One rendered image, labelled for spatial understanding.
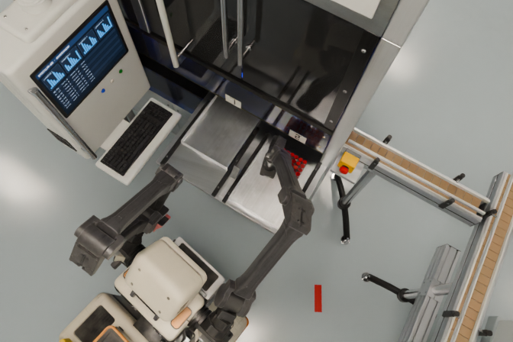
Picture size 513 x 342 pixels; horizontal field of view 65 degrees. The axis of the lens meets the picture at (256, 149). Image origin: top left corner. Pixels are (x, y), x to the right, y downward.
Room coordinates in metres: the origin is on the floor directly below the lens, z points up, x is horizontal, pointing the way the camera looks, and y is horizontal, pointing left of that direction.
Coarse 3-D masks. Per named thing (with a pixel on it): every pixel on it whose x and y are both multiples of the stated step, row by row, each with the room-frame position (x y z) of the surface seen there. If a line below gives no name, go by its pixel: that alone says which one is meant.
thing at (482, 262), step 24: (504, 192) 0.63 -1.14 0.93; (504, 216) 0.52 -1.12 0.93; (480, 240) 0.40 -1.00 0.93; (504, 240) 0.40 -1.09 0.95; (480, 264) 0.29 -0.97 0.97; (456, 288) 0.20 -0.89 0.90; (480, 288) 0.20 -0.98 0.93; (456, 312) 0.10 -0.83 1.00; (480, 312) 0.11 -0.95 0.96; (432, 336) 0.00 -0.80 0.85; (456, 336) 0.01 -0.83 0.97
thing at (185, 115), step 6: (144, 96) 1.21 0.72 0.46; (150, 96) 1.19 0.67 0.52; (156, 96) 1.16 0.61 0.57; (138, 102) 1.25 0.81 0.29; (144, 102) 1.22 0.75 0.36; (162, 102) 1.15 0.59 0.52; (168, 102) 1.12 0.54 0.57; (132, 108) 1.30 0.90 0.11; (138, 108) 1.27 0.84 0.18; (174, 108) 1.11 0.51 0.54; (180, 108) 1.08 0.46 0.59; (180, 114) 1.09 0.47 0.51; (186, 114) 1.07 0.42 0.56; (180, 120) 1.10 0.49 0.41; (186, 120) 1.07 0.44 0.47; (180, 126) 1.10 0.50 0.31; (174, 132) 1.14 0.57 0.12
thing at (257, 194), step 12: (264, 144) 0.76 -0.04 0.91; (252, 168) 0.65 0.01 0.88; (312, 168) 0.68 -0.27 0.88; (240, 180) 0.58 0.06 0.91; (252, 180) 0.59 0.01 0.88; (264, 180) 0.60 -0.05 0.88; (276, 180) 0.60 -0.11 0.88; (300, 180) 0.61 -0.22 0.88; (240, 192) 0.53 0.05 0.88; (252, 192) 0.53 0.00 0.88; (264, 192) 0.54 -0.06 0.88; (276, 192) 0.55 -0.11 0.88; (240, 204) 0.47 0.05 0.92; (252, 204) 0.48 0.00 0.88; (264, 204) 0.49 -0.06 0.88; (276, 204) 0.49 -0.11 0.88; (264, 216) 0.43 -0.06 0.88; (276, 216) 0.44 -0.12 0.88; (276, 228) 0.38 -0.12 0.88
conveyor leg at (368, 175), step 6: (366, 174) 0.74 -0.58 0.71; (372, 174) 0.73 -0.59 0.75; (360, 180) 0.75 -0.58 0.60; (366, 180) 0.73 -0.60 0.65; (354, 186) 0.75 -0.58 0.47; (360, 186) 0.73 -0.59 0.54; (348, 192) 0.76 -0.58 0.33; (354, 192) 0.73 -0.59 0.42; (348, 198) 0.73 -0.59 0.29; (342, 204) 0.74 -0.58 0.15; (348, 204) 0.73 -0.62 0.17
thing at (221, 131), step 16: (208, 112) 0.92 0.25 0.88; (224, 112) 0.93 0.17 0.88; (240, 112) 0.94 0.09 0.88; (192, 128) 0.82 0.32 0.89; (208, 128) 0.84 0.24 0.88; (224, 128) 0.84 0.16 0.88; (240, 128) 0.85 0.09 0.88; (192, 144) 0.74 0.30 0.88; (208, 144) 0.75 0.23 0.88; (224, 144) 0.76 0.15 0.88; (240, 144) 0.77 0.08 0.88; (224, 160) 0.68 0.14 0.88
